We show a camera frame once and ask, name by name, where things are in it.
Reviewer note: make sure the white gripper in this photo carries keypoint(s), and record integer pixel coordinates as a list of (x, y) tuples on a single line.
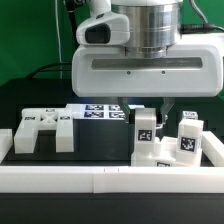
[(194, 67)]

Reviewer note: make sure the white chair seat part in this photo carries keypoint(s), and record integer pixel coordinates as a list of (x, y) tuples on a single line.
[(163, 153)]

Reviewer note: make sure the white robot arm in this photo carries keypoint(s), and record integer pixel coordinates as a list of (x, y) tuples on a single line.
[(140, 48)]

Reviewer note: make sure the white tagged cube far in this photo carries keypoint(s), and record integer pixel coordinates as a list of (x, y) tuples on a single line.
[(190, 115)]

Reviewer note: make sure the white tag plate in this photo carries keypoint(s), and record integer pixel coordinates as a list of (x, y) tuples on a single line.
[(96, 111)]

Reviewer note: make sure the white left fence block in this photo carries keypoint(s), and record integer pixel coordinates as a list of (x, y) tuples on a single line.
[(6, 142)]

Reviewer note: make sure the white right fence rail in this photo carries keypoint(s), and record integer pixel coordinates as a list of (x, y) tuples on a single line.
[(213, 148)]

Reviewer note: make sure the white fence rail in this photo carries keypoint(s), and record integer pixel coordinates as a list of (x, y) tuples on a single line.
[(213, 148), (47, 179)]

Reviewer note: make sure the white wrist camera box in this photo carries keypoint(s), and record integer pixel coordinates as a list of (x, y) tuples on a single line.
[(105, 29)]

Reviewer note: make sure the white chair back frame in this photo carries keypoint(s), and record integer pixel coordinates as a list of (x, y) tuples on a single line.
[(35, 120)]

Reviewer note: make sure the white front fence rail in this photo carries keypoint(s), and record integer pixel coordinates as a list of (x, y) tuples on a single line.
[(47, 179)]

